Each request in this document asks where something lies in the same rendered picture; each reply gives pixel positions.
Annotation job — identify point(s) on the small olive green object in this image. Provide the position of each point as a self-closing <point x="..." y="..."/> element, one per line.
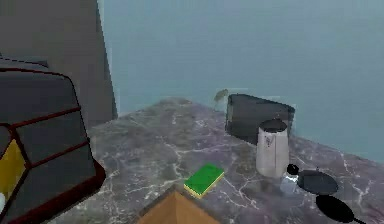
<point x="220" y="95"/>

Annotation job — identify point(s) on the black toaster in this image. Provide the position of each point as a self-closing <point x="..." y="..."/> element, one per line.
<point x="248" y="116"/>

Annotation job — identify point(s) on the green and yellow sponge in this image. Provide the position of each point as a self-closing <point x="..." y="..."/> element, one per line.
<point x="204" y="179"/>

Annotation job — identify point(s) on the brown wooden block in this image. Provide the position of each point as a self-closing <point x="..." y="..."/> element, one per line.
<point x="176" y="210"/>

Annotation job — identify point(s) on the clear bottle with black cap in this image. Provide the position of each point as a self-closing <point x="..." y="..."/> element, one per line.
<point x="289" y="181"/>

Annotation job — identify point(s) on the dark grey fridge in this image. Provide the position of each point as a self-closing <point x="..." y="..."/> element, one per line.
<point x="66" y="50"/>

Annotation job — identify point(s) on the dark grey pan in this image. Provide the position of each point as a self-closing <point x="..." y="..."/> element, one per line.
<point x="317" y="182"/>

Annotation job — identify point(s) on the black pan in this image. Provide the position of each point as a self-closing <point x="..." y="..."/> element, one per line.
<point x="334" y="208"/>

